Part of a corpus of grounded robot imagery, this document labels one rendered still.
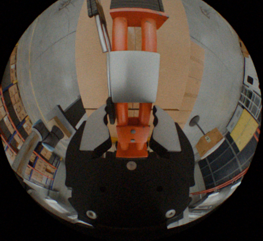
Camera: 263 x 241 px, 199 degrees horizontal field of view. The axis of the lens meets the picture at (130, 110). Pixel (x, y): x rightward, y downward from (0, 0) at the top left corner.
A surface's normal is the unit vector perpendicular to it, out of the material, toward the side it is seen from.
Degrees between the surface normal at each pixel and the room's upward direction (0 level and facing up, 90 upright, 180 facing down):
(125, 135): 1
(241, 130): 90
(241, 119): 90
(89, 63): 0
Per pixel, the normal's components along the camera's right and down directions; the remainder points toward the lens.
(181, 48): 0.00, 0.54
